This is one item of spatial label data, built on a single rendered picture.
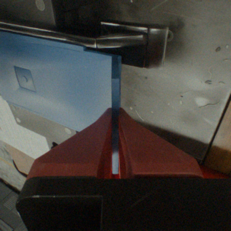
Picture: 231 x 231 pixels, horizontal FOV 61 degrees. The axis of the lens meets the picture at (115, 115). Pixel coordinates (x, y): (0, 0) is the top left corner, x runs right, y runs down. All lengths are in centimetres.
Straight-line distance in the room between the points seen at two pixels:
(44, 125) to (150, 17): 15
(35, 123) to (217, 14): 20
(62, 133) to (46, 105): 4
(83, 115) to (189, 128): 13
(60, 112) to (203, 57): 14
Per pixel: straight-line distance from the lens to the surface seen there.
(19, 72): 19
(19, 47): 18
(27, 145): 55
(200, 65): 20
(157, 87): 22
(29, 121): 25
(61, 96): 16
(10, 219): 528
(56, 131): 22
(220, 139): 24
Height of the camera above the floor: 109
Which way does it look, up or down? 43 degrees down
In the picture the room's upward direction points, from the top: 138 degrees counter-clockwise
